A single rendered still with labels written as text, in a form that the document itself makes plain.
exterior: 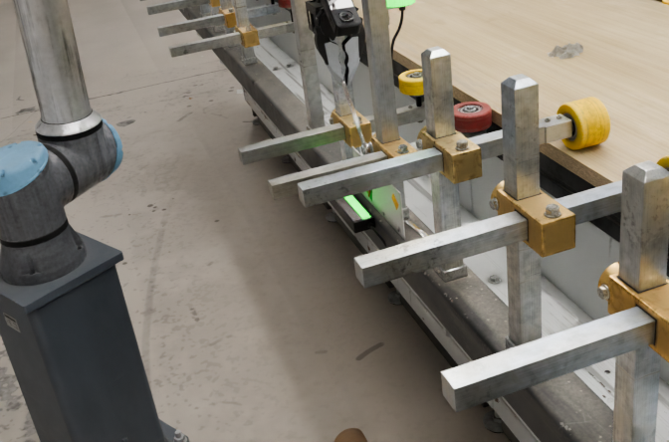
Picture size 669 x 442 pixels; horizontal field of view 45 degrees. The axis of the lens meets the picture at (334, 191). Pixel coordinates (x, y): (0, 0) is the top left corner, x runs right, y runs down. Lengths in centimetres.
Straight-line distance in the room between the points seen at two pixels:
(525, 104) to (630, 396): 37
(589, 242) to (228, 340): 145
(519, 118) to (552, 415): 41
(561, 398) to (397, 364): 123
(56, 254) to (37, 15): 51
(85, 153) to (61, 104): 12
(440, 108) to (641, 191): 50
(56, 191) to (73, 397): 48
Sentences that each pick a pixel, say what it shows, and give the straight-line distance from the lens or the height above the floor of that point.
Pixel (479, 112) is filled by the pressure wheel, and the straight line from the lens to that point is 158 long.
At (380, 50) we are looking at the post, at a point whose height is 105.
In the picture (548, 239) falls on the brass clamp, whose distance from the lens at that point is 107.
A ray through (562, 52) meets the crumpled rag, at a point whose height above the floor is 91.
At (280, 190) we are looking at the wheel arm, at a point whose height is 85.
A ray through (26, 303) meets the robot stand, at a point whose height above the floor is 60.
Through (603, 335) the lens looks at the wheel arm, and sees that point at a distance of 89.
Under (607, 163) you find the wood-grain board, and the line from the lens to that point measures 138.
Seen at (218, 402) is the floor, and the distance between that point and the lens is 238.
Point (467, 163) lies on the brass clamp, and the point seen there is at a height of 95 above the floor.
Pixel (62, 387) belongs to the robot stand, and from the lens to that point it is 199.
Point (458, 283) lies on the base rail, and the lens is 144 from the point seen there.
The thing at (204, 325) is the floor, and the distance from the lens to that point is 270.
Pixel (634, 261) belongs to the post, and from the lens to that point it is 92.
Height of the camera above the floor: 149
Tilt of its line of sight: 26 degrees down
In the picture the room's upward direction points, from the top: 8 degrees counter-clockwise
